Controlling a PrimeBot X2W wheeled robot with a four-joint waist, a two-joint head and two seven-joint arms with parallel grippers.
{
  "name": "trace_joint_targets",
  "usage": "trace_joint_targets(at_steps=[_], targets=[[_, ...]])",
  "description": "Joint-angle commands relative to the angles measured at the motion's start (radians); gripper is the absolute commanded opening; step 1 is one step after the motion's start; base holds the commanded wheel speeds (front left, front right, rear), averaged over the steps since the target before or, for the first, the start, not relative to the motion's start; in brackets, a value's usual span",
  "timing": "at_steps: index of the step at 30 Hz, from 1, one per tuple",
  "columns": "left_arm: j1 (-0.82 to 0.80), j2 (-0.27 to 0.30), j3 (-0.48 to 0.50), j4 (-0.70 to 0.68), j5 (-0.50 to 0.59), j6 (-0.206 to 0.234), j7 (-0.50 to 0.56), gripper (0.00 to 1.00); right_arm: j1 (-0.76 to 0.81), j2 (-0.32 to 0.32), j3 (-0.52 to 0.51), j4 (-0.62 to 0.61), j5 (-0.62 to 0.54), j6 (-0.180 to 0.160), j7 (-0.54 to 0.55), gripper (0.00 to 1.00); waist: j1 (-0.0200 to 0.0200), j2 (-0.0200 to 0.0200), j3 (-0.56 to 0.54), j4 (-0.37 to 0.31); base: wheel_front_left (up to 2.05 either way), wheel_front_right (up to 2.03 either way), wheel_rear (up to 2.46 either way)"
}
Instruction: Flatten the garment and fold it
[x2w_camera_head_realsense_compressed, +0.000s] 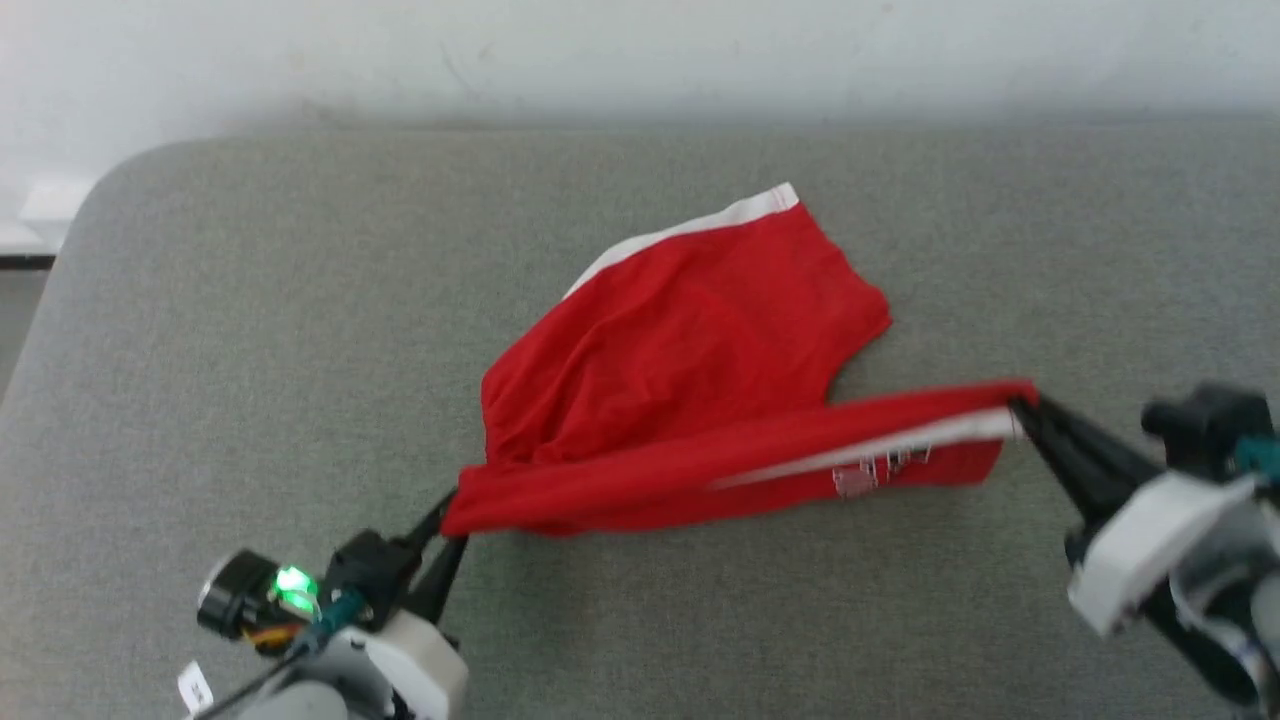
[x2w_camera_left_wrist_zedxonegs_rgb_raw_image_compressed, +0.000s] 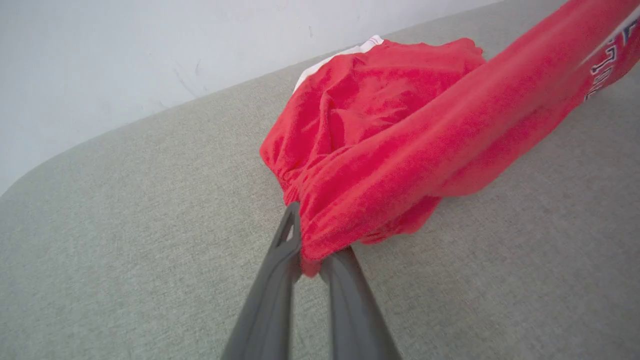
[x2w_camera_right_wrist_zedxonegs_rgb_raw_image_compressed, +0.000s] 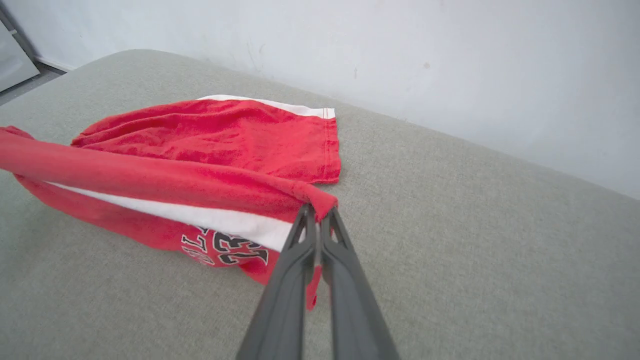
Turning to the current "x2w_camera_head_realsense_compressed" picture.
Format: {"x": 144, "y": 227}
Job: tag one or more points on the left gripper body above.
{"x": 420, "y": 670}

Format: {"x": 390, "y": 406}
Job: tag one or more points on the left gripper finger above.
{"x": 438, "y": 585}
{"x": 428, "y": 525}

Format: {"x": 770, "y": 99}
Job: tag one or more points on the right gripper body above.
{"x": 1150, "y": 540}

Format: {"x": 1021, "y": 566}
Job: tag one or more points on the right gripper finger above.
{"x": 1110, "y": 450}
{"x": 1085, "y": 480}

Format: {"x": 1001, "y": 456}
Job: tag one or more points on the red shorts with white trim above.
{"x": 680, "y": 340}

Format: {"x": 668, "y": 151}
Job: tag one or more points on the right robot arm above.
{"x": 1240, "y": 600}

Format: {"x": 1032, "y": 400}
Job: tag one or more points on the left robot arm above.
{"x": 300, "y": 705}

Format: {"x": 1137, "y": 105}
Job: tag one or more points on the black cylinder with green light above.
{"x": 235, "y": 590}

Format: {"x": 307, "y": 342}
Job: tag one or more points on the white label tag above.
{"x": 196, "y": 688}

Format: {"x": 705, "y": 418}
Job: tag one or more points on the grey fabric sofa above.
{"x": 250, "y": 350}

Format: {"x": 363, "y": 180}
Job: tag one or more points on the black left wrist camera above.
{"x": 370, "y": 565}

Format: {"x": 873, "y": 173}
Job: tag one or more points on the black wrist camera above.
{"x": 370, "y": 565}
{"x": 1205, "y": 420}

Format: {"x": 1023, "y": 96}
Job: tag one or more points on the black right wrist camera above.
{"x": 1205, "y": 420}

